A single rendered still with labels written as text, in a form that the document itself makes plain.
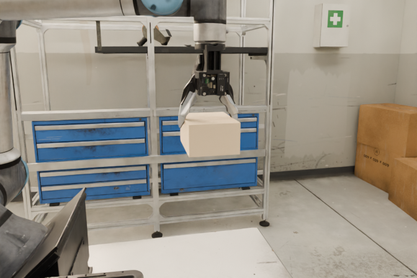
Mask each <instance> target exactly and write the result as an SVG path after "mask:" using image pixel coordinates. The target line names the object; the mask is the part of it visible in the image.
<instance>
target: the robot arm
mask: <svg viewBox="0 0 417 278"><path fill-rule="evenodd" d="M112 16H152V17H194V42H196V44H195V50H203V54H202V55H198V57H197V59H196V62H195V65H194V68H193V70H192V73H191V80H190V81H189V82H188V83H187V84H186V85H185V87H184V89H183V92H182V97H181V105H180V108H179V116H178V123H179V128H181V127H182V125H183V124H184V119H186V115H188V113H189V111H190V108H191V107H192V106H193V105H194V104H195V103H196V102H197V98H196V96H195V95H196V93H195V90H197V94H198V95H199V96H200V95H201V96H209V95H217V96H220V97H219V100H220V102H221V103H222V104H224V105H225V107H226V111H227V112H228V113H229V115H230V117H231V118H234V119H235V120H237V121H238V109H237V108H236V104H235V102H234V97H233V89H232V87H231V85H230V72H228V71H223V70H221V51H223V50H225V44H223V43H224V42H226V34H227V33H228V29H226V0H0V278H10V276H11V275H13V273H14V272H15V271H16V270H17V269H18V268H19V267H20V266H21V265H22V263H23V262H24V261H25V260H26V259H27V258H28V257H29V256H30V254H31V253H32V252H33V250H34V249H35V248H36V247H37V246H38V244H39V243H40V242H41V240H42V239H43V237H44V236H45V234H46V232H47V231H48V228H47V227H46V226H44V225H43V224H41V223H38V222H35V221H32V220H29V219H26V218H23V217H19V216H17V215H15V214H14V213H12V212H11V211H10V210H8V209H7V208H6V206H7V205H8V203H9V202H10V201H11V200H12V199H13V198H15V197H16V196H17V195H19V194H20V193H21V191H22V190H23V188H24V187H25V185H26V183H27V181H28V178H29V169H28V166H27V163H26V162H25V161H23V160H22V157H21V154H20V151H19V150H18V149H17V148H15V147H14V142H13V128H12V101H11V74H10V59H9V51H10V49H11V48H12V47H14V46H15V45H16V44H17V40H16V30H17V29H18V28H19V26H20V25H21V23H22V21H23V20H34V19H65V18H81V17H112Z"/></svg>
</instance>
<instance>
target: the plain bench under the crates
mask: <svg viewBox="0 0 417 278"><path fill-rule="evenodd" d="M87 263H88V266H89V267H92V274H93V273H101V272H114V271H127V270H138V271H140V272H142V273H143V278H293V277H292V276H291V275H290V273H289V272H288V270H287V269H286V267H285V266H284V265H283V263H282V261H281V260H280V259H279V257H278V256H277V255H276V253H275V252H274V250H273V249H272V248H271V246H270V244H269V243H268V242H267V240H266V239H265V237H264V236H263V235H262V233H261V232H260V230H259V229H258V228H255V227H251V228H240V229H234V230H223V231H212V232H206V233H194V234H188V235H177V236H167V237H160V238H150V239H144V240H133V241H121V242H115V243H104V244H94V245H89V260H88V262H87Z"/></svg>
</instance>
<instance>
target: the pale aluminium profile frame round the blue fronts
mask: <svg viewBox="0 0 417 278"><path fill-rule="evenodd" d="M34 20H36V21H34ZM34 20H23V21H22V23H21V24H24V25H27V26H30V27H34V28H35V29H36V31H37V38H38V51H39V58H40V71H41V77H42V89H43V102H44V109H45V111H51V105H50V93H49V85H48V73H47V59H46V53H45V39H44V34H45V32H46V31H47V30H48V29H74V30H96V24H43V20H77V21H96V20H99V21H106V22H141V24H143V25H144V26H145V27H146V29H147V42H146V43H145V45H146V46H148V60H147V53H146V80H147V97H148V108H150V117H148V133H149V149H150V155H149V156H134V157H123V158H102V159H81V160H71V161H51V162H40V163H28V159H27V149H26V142H25V139H33V134H25V132H24V121H21V117H20V114H21V113H22V104H21V98H20V87H19V76H18V70H17V59H16V48H15V46H14V47H12V48H11V49H10V51H9V59H10V74H11V98H12V108H13V114H14V125H15V130H16V140H17V149H18V150H19V151H20V154H21V157H22V160H23V161H25V162H26V163H27V166H28V169H29V171H48V170H57V169H76V168H94V167H104V166H125V165H134V164H150V166H149V175H150V189H151V196H147V197H142V196H141V195H139V196H133V197H132V198H124V199H110V200H96V201H88V202H85V204H86V209H97V208H105V207H118V206H126V205H140V204H148V205H150V206H151V207H152V208H153V213H152V214H151V215H150V216H149V217H148V218H138V219H131V220H119V221H112V222H100V223H87V231H97V230H109V229H116V228H128V227H135V226H146V225H154V231H156V232H155V233H153V234H152V235H151V237H152V238H160V237H162V236H163V234H162V233H161V232H158V231H159V224H165V223H176V222H188V221H195V220H206V219H213V218H225V217H237V216H243V215H255V214H261V218H262V219H263V221H260V222H259V224H260V225H261V226H269V225H270V223H269V222H267V221H266V220H268V207H269V175H270V157H271V125H272V93H273V75H274V44H275V26H276V0H269V9H268V19H267V18H246V0H240V17H227V18H226V24H239V25H240V27H226V29H228V32H236V33H237V34H238V35H239V37H240V47H245V35H246V32H247V31H250V30H255V29H260V28H263V27H265V28H266V29H267V65H266V101H265V105H266V106H267V112H265V120H264V124H259V128H264V149H259V150H240V155H221V156H201V157H189V156H188V154H187V153H186V154H175V155H158V152H157V133H159V128H156V92H155V53H154V32H153V29H154V28H155V26H156V25H157V24H159V23H160V22H162V23H191V24H193V23H194V17H152V16H112V17H81V18H65V19H34ZM245 24H247V26H245ZM142 27H143V26H142V25H105V24H101V30H140V31H141V32H142ZM158 28H159V31H166V29H168V30H169V31H185V32H193V31H194V26H166V25H158ZM238 105H244V54H240V58H239V94H238ZM269 106H270V112H269ZM153 110H154V117H153ZM16 114H17V115H18V121H17V117H16ZM260 156H263V170H260V171H258V174H263V175H262V180H260V178H258V177H257V187H242V188H241V189H240V187H239V189H228V190H220V191H206V192H191V193H183V194H178V192H177V193H169V195H159V191H158V189H160V188H161V183H159V182H161V178H160V177H159V178H158V172H159V171H161V166H158V163H173V162H183V161H202V160H212V159H231V158H250V157H260ZM31 192H37V193H36V195H35V196H34V197H33V199H32V193H31ZM22 193H23V200H24V210H25V218H26V219H29V220H32V221H34V218H35V216H36V215H38V216H37V218H36V219H35V222H38V223H41V224H42V223H43V221H44V219H45V217H46V216H47V214H48V213H49V212H59V211H60V210H61V209H62V208H63V207H64V206H65V205H66V204H67V203H65V204H60V203H59V202H57V203H49V204H45V205H38V204H39V203H40V198H39V191H38V187H30V176H29V178H28V181H27V183H26V185H25V187H24V188H23V190H22ZM257 194H262V200H261V199H260V198H259V197H258V196H257ZM238 195H249V196H250V197H251V198H252V200H253V201H254V203H255V204H256V205H257V206H258V207H253V208H241V209H233V210H221V211H214V212H202V213H189V214H182V215H170V216H164V215H162V214H161V213H160V211H159V208H160V206H161V205H162V204H163V203H165V202H174V201H182V200H195V199H209V198H217V197H231V196H238Z"/></svg>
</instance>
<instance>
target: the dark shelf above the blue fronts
mask: <svg viewBox="0 0 417 278"><path fill-rule="evenodd" d="M95 53H102V54H112V53H147V56H148V46H113V47H102V51H98V50H97V47H95ZM154 53H203V50H195V47H154ZM221 54H248V56H267V47H225V50H223V51H221Z"/></svg>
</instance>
